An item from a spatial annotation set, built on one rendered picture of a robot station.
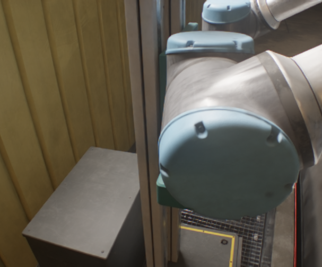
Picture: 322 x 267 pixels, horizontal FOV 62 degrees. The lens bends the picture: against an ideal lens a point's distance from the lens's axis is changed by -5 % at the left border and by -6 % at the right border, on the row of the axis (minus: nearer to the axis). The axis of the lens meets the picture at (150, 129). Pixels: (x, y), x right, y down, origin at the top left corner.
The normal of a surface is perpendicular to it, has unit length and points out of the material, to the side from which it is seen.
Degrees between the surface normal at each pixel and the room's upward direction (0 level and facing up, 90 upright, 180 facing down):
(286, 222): 1
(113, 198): 0
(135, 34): 90
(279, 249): 0
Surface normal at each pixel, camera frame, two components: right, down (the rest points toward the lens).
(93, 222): -0.04, -0.85
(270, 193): -0.17, 0.56
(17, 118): 0.92, 0.17
